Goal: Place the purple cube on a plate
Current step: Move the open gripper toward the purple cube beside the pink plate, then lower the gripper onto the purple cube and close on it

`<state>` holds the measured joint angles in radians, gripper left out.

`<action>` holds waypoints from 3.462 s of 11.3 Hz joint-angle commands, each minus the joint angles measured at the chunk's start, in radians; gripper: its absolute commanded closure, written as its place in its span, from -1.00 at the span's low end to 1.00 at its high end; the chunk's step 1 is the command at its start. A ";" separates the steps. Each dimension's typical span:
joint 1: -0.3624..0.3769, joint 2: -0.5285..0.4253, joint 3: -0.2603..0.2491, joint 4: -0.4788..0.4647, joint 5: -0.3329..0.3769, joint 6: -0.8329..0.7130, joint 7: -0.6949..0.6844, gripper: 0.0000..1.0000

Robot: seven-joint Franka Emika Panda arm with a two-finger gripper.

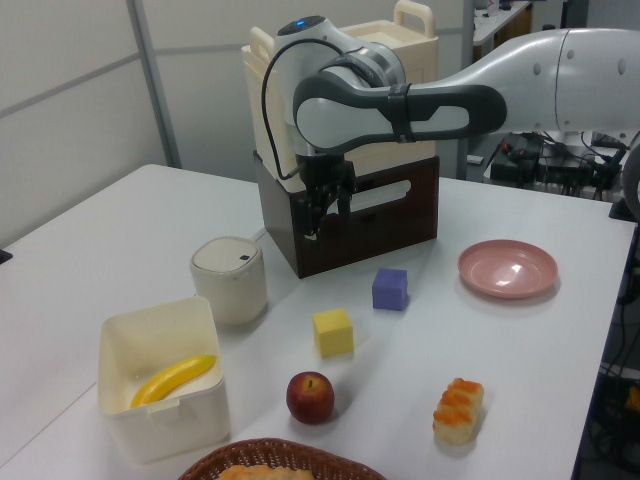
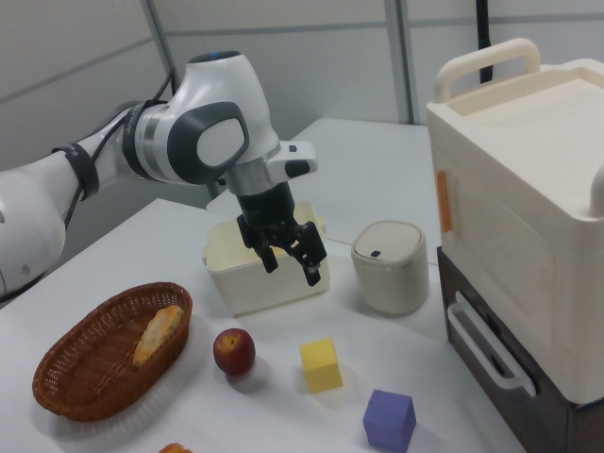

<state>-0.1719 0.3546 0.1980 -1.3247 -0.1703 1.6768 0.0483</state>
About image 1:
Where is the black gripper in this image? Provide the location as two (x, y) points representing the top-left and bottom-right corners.
(295, 152), (357, 241)

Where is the purple foam cube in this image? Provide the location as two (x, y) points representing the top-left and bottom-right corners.
(371, 267), (411, 312)

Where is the yellow foam cube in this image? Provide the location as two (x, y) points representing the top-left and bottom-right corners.
(311, 307), (355, 359)

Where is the pink plastic plate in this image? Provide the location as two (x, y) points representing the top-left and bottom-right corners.
(457, 239), (559, 300)

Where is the dark brown wooden crate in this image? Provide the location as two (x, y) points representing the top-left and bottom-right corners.
(253, 148), (441, 279)

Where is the cream lidded canister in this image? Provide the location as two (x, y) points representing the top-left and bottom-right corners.
(189, 236), (269, 326)

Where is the red toy apple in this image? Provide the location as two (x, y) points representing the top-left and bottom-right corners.
(285, 370), (336, 426)

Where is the yellow toy banana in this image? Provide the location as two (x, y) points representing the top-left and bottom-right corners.
(129, 353), (218, 410)

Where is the toy salmon roe sushi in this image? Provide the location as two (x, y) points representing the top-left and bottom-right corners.
(431, 378), (486, 445)

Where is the brown wicker basket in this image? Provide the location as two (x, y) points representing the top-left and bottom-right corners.
(177, 438), (387, 480)

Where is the wooden background desk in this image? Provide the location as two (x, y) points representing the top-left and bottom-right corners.
(472, 0), (534, 47)

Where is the toy bread loaf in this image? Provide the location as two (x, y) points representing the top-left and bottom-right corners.
(217, 464), (315, 480)

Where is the cream square plastic container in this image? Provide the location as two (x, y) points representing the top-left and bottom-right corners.
(98, 295), (232, 465)

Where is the black stand base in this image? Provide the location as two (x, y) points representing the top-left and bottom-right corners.
(607, 195), (640, 222)

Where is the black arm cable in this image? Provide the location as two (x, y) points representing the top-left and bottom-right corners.
(260, 35), (362, 181)

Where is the cream plastic crate with handles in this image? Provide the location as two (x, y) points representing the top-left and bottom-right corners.
(240, 0), (440, 194)

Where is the black electronics and cable pile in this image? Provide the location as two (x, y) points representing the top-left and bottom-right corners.
(483, 130), (632, 201)

